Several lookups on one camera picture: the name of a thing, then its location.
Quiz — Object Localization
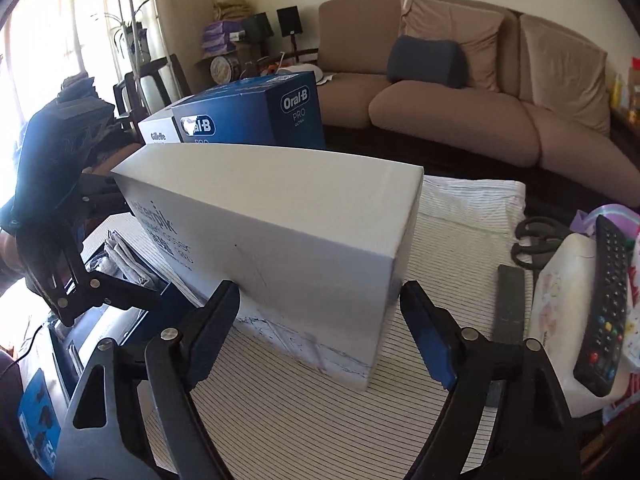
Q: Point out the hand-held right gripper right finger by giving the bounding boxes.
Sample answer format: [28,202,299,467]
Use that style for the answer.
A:
[399,280,583,480]

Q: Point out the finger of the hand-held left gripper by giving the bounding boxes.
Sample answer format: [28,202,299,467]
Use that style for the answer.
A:
[27,227,163,328]

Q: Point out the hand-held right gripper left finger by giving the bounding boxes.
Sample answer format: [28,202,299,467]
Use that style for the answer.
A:
[59,280,241,480]

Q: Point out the white water flosser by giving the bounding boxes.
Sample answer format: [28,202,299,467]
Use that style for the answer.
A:
[104,230,167,288]

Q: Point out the white Waterpik waterflosser box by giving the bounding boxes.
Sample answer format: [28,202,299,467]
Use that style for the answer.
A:
[110,142,426,393]

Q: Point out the striped cloth-covered desktop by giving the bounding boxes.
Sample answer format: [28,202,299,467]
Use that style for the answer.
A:
[80,175,601,480]

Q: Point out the dark grey flat bar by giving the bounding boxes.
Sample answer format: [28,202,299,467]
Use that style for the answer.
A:
[482,264,526,408]

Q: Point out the white razor box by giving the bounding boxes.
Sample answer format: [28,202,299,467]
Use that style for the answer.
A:
[138,114,181,147]

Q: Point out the white printed tissue box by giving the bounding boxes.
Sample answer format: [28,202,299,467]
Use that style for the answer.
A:
[530,235,631,418]

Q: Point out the dark wooden chair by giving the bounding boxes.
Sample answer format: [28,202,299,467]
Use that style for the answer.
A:
[112,55,193,126]

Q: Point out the reflective metal box blue print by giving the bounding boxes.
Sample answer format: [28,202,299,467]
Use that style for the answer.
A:
[17,310,86,461]

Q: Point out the white coat rack pole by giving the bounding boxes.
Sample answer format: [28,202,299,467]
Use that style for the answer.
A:
[100,0,161,116]

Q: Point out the potted plant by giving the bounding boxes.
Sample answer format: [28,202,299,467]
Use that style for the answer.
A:
[105,0,153,63]

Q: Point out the black remote control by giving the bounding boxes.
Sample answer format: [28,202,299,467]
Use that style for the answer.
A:
[572,215,633,396]

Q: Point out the blue toothbrush box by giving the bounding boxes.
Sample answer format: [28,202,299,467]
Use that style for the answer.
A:
[171,71,327,151]

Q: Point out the round printed tin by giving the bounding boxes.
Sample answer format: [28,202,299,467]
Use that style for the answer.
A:
[211,54,242,83]

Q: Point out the purple packs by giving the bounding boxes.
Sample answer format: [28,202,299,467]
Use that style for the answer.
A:
[201,21,247,56]

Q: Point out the brown sofa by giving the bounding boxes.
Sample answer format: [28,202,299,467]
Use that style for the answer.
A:
[317,0,640,196]

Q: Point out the pink purple plastic bag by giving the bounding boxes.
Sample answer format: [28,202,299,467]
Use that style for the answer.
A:
[575,202,640,241]

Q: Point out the woven straw basket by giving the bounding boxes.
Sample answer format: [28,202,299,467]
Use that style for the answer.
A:
[215,0,253,21]

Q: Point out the black speaker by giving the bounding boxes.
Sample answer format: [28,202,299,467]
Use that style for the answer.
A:
[276,6,302,38]
[243,12,275,43]

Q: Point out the white curved appliance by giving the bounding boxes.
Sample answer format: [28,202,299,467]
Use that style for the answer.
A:
[277,62,323,81]

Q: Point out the dark lumbar pillow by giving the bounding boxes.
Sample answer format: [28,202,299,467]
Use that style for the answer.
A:
[386,35,468,88]

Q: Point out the beige smooth sofa cushion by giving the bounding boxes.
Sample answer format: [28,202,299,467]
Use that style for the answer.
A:
[519,12,613,136]

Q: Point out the beige wrinkled sofa cushion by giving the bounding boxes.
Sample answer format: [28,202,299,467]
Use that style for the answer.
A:
[400,0,506,93]

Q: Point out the black handled scissors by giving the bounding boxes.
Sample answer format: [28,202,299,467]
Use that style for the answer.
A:
[510,216,571,268]

